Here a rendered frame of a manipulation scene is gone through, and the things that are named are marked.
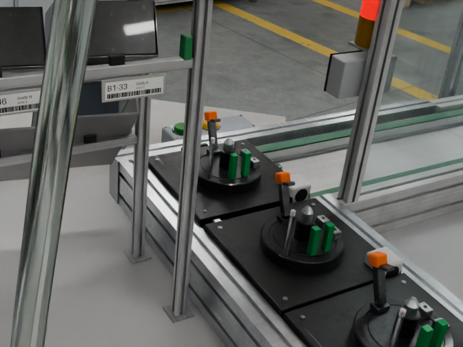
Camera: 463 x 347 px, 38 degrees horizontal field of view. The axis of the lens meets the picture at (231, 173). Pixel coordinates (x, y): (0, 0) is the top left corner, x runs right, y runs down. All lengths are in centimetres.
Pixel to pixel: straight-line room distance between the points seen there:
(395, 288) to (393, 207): 34
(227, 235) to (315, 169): 41
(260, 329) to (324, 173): 58
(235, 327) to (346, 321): 17
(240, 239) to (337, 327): 24
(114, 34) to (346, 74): 45
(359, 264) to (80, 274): 48
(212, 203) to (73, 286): 28
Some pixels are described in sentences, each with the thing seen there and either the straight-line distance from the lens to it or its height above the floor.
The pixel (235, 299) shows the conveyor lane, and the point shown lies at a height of 96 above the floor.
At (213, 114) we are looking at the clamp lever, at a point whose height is 107.
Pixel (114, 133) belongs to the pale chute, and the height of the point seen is 112.
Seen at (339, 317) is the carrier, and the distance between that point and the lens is 101.
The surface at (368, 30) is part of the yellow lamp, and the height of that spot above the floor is 129.
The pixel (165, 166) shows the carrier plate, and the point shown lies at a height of 97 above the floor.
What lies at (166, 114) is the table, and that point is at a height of 86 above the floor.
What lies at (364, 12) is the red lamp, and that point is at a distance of 118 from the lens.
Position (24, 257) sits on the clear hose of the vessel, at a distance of 20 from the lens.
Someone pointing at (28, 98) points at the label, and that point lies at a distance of 83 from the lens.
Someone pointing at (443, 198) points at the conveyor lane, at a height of 91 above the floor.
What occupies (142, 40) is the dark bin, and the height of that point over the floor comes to 132.
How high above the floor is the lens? 162
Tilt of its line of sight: 30 degrees down
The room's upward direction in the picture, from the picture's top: 7 degrees clockwise
